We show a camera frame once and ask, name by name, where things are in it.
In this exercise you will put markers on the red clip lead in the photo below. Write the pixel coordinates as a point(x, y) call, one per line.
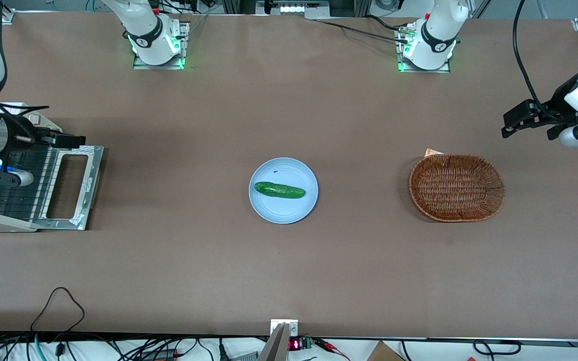
point(331, 347)

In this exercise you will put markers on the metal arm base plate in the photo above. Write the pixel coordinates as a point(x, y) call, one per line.
point(400, 55)
point(183, 45)

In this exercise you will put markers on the green cucumber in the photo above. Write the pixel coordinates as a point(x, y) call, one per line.
point(279, 190)

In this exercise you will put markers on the white oven knob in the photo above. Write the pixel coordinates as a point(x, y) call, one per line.
point(34, 120)

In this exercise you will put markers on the orange paper tag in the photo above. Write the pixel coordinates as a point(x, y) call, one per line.
point(432, 152)

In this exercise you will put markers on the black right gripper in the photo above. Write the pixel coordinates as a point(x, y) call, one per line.
point(24, 131)

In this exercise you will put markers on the red LED display module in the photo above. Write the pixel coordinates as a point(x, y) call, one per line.
point(296, 344)

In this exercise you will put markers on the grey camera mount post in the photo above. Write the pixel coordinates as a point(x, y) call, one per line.
point(275, 348)

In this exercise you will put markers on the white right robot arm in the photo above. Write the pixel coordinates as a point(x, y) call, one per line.
point(143, 25)

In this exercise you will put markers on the brown cardboard box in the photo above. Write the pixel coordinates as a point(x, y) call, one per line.
point(384, 352)

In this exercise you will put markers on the metal table clamp bracket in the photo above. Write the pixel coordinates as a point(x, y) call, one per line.
point(293, 328)

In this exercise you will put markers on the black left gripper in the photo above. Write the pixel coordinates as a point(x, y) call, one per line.
point(558, 107)

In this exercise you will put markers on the grey power strip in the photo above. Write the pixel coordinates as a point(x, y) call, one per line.
point(294, 9)

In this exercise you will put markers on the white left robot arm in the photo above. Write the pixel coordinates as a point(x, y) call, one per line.
point(434, 30)

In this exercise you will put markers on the brown oval wicker basket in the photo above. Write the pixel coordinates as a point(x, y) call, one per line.
point(457, 188)

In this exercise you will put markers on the light blue round plate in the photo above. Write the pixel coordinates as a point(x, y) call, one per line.
point(281, 211)

